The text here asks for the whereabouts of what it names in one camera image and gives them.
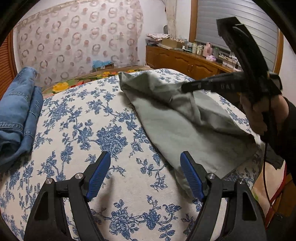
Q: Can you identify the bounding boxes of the white curtain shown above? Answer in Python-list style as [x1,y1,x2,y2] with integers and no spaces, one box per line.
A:
[162,0,177,39]

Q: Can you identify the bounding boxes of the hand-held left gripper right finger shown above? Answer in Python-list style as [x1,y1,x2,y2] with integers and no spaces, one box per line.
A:
[180,151,273,241]

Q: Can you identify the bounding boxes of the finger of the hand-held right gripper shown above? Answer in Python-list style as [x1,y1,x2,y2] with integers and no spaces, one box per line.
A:
[181,75,218,93]

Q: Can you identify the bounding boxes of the black cable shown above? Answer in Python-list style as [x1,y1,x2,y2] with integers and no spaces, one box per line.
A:
[262,100,272,214]

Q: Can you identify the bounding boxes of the person's right forearm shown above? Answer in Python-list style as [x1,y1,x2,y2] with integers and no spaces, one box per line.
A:
[266,97,296,168]

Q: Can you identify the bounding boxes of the person's right hand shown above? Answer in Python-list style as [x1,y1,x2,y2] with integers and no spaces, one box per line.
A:
[239,93,289,140]

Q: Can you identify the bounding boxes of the stack of printed cloths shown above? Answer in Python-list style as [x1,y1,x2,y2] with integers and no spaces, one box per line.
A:
[145,33,170,41]

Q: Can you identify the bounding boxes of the circle patterned curtain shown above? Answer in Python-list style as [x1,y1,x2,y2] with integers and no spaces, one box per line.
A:
[14,0,145,86]

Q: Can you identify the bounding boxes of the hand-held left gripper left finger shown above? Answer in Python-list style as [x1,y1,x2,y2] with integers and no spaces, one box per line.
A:
[23,151,111,241]

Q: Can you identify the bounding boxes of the blue jeans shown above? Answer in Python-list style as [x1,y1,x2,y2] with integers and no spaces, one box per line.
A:
[0,67,44,166]

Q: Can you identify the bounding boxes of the cardboard box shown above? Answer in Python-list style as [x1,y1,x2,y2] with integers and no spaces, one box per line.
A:
[161,38,185,49]

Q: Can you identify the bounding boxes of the red cable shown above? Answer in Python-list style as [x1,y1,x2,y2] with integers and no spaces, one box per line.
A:
[264,162,292,223]

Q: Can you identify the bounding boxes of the grey window blind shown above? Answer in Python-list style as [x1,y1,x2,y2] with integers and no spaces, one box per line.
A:
[195,0,278,72]

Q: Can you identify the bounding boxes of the blue floral bedspread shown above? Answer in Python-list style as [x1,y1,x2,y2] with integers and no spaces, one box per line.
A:
[0,68,266,241]

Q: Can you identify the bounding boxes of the wooden cabinet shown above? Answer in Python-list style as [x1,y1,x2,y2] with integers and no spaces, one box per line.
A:
[146,45,245,80]

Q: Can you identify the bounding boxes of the blue fluffy cloth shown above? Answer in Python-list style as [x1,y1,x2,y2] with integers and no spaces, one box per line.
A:
[92,60,115,70]

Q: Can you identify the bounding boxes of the grey pants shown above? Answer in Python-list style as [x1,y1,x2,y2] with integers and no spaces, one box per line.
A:
[118,71,284,200]

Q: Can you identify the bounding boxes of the colourful flowered blanket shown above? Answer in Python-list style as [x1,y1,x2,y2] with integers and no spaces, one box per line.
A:
[42,66,153,95]

